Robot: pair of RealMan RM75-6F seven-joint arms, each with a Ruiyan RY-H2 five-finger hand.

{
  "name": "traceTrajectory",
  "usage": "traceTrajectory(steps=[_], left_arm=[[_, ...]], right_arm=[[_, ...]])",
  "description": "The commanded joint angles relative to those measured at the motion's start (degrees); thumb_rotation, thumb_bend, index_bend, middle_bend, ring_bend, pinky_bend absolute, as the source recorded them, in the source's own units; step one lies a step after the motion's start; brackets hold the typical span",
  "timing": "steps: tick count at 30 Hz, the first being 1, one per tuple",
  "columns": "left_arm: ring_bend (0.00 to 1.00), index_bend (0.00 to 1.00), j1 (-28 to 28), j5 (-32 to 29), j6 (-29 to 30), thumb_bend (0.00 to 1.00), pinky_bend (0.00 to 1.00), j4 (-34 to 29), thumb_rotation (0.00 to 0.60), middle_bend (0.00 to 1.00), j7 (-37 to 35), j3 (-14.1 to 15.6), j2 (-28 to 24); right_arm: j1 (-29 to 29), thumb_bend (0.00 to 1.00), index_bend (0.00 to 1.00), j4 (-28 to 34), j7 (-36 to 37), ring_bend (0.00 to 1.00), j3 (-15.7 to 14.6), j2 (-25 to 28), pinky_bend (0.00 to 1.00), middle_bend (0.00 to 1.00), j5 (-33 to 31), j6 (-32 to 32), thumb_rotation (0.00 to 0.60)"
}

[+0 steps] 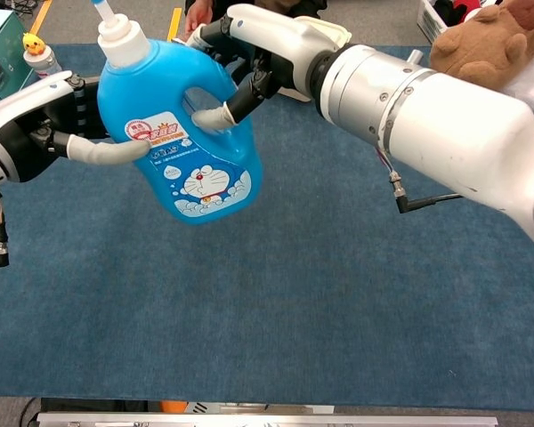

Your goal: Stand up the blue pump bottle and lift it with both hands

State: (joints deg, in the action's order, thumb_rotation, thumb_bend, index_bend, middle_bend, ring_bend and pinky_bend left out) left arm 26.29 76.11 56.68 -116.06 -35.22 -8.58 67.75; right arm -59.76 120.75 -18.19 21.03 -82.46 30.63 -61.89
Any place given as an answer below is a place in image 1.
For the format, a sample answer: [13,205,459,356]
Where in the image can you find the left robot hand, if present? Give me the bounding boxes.
[0,70,151,183]

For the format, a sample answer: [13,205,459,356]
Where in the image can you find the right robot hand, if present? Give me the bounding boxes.
[185,4,336,134]

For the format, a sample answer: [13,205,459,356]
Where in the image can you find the blue detergent pump bottle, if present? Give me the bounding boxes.
[91,0,264,225]

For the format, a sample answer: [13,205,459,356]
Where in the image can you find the green cardboard box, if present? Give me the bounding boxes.
[0,8,39,108]

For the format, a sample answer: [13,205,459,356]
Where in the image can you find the small white bottle duck cap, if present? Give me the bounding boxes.
[21,32,64,81]

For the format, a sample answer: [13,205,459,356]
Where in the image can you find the cream plastic lunch box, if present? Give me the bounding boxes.
[278,15,353,104]

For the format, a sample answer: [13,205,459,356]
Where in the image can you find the seated person dark clothes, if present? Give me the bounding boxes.
[184,0,328,41]

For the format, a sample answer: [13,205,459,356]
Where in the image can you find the yellow floor tape strip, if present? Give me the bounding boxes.
[28,0,53,36]
[166,7,183,44]

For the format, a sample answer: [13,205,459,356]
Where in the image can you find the white storage bin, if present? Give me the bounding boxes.
[417,0,450,44]

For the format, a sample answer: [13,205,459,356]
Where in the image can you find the red black fabric item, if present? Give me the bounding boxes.
[433,0,502,27]

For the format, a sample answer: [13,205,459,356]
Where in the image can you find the brown plush toy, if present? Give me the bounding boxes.
[429,0,534,88]

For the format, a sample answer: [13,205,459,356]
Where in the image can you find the blue felt table cloth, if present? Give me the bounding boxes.
[0,43,534,411]

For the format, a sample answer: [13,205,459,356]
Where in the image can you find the black floor cable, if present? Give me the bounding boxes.
[20,397,41,427]

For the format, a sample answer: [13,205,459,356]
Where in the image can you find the aluminium profile rail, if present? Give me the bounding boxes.
[36,412,499,427]

